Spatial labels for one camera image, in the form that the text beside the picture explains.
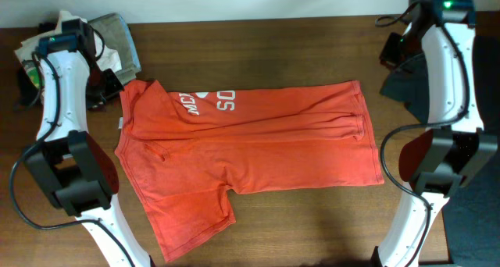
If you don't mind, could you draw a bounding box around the red orange t-shirt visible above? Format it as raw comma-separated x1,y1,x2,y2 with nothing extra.
115,80,384,262

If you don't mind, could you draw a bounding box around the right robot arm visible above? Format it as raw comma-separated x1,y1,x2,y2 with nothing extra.
370,0,498,266

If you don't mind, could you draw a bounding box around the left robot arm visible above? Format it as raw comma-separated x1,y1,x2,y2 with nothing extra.
19,19,154,266

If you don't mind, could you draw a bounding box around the olive folded garment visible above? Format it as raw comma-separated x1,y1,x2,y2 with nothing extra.
89,13,137,86

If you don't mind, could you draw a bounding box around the light blue folded garment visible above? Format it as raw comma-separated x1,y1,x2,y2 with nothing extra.
118,15,141,73

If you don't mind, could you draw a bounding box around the black folded garment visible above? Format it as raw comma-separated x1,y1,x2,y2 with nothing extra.
15,21,55,112

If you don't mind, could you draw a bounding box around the dark navy garment pile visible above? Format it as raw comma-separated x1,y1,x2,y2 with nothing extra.
371,36,499,266

